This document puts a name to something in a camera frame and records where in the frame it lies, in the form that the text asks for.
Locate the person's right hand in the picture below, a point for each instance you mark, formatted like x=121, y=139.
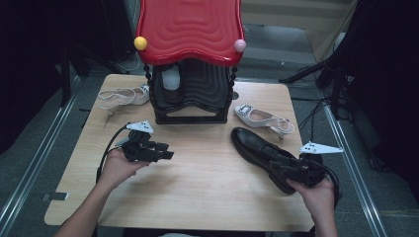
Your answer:
x=318, y=197

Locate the black leather shoe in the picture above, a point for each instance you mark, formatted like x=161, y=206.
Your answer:
x=250, y=141
x=171, y=79

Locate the person's left hand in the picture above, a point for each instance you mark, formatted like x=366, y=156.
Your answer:
x=117, y=169

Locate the dark curtain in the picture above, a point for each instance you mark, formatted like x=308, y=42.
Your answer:
x=388, y=65
x=33, y=49

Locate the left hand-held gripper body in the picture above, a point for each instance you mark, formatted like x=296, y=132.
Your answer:
x=140, y=148

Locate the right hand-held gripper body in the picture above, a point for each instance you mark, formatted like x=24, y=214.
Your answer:
x=309, y=173

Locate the metal floor rail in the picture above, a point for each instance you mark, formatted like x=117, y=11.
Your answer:
x=39, y=144
x=357, y=177

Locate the dark round table grommet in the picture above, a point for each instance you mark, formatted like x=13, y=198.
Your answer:
x=235, y=95

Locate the black tape strip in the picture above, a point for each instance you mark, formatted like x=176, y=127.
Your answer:
x=56, y=197

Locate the black upright stand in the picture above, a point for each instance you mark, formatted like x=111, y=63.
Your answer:
x=65, y=79

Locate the red and black shoe rack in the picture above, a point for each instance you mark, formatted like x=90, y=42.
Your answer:
x=191, y=29

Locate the white slingback heeled shoe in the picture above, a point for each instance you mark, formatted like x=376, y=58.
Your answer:
x=253, y=118
x=140, y=95

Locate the black tripod stand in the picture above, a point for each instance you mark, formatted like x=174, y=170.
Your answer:
x=303, y=71

